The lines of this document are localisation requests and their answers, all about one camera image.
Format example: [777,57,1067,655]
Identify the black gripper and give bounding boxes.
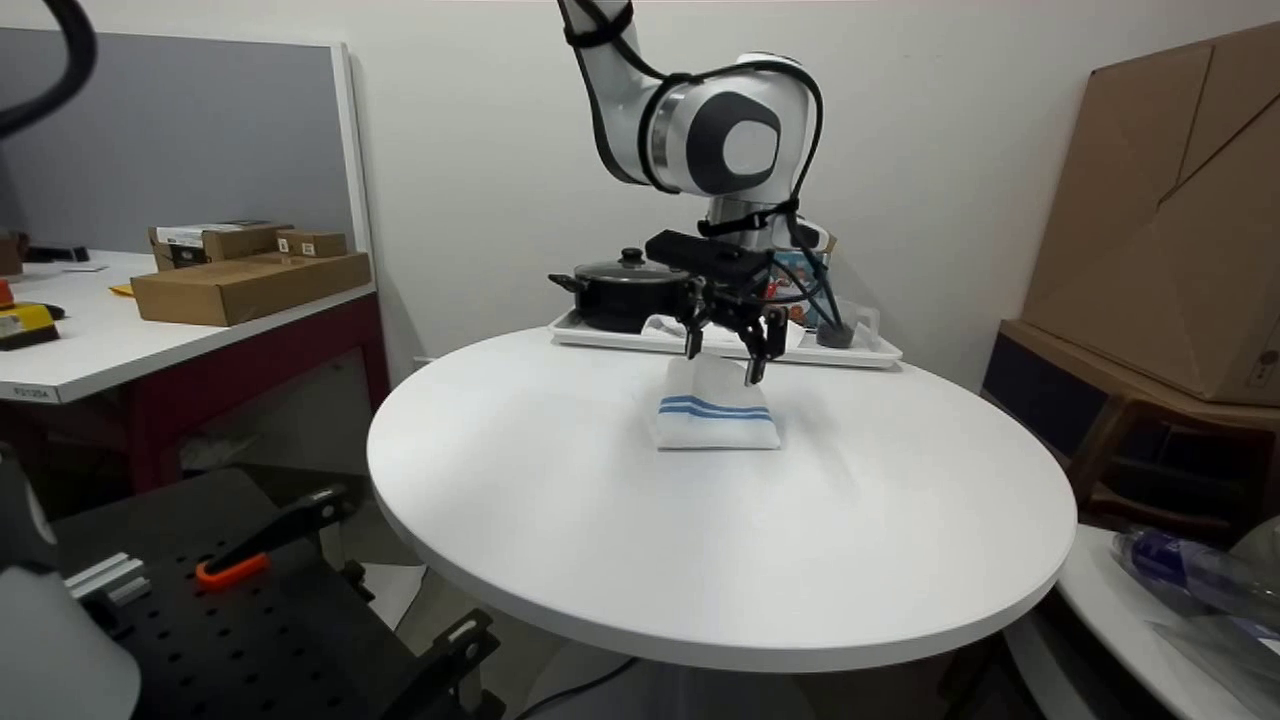
[681,254,794,388]

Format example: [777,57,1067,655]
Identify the white tea towel blue stripes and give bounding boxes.
[653,355,790,455]

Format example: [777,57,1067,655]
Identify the black cooking pot with lid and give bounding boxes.
[547,242,706,336]

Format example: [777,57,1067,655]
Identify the white rectangular tray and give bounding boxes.
[547,302,910,375]

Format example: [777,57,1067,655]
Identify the small closed cardboard box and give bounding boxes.
[276,228,356,263]

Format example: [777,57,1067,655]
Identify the dark wooden shelf unit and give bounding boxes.
[979,317,1280,550]

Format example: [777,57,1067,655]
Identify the large brown cardboard box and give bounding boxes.
[1016,15,1280,411]

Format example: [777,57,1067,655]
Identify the flat brown cardboard box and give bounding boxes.
[129,247,378,330]

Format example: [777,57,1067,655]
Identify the black orange bar clamp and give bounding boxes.
[192,478,367,595]

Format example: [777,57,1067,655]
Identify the white round side table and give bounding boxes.
[1003,521,1280,720]

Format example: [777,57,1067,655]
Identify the open small cardboard box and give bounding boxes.
[149,217,294,277]

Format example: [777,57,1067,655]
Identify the clear plastic bag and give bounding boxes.
[1118,516,1280,652]

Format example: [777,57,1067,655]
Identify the black perforated board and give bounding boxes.
[51,463,510,720]

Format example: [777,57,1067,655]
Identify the grey partition panel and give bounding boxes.
[0,26,366,260]

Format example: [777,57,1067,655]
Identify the white desk red sides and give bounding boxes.
[0,242,393,525]

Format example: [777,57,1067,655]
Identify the silver aluminium profile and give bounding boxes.
[61,546,158,607]

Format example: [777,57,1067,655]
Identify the yellow black hand tool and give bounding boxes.
[0,301,70,355]

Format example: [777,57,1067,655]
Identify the light grey rounded cover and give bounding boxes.
[0,442,146,720]

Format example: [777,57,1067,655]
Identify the black floor cable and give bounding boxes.
[511,652,649,720]

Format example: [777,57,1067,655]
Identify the black metal bracket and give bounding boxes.
[393,607,510,720]

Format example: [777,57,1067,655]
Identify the thick black hose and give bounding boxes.
[0,0,102,142]

